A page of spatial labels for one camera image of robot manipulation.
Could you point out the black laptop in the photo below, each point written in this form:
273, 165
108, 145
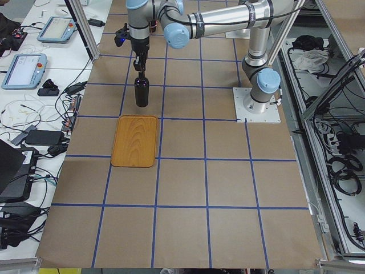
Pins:
17, 166

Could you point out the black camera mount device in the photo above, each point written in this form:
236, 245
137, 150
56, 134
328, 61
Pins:
49, 88

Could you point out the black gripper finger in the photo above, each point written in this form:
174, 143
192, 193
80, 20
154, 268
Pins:
141, 65

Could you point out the teach pendant near person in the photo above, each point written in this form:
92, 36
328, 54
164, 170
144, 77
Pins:
57, 30

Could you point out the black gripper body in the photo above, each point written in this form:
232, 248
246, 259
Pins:
140, 45

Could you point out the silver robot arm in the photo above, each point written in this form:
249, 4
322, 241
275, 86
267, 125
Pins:
179, 28

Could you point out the small black power adapter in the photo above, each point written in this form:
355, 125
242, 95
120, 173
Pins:
96, 22

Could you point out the dark wine bottle front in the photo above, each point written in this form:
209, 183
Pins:
152, 26

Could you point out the dark wine bottle carried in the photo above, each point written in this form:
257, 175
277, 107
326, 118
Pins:
141, 85

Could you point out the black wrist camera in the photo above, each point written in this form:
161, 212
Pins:
122, 35

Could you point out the wooden tray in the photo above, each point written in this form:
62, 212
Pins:
135, 141

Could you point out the white crumpled cloth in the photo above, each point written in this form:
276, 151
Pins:
312, 60

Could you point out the black power adapter brick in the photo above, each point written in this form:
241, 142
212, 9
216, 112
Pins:
44, 137

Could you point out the aluminium frame post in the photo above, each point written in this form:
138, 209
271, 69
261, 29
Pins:
78, 15

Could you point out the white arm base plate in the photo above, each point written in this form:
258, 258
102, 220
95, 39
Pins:
238, 34
250, 111

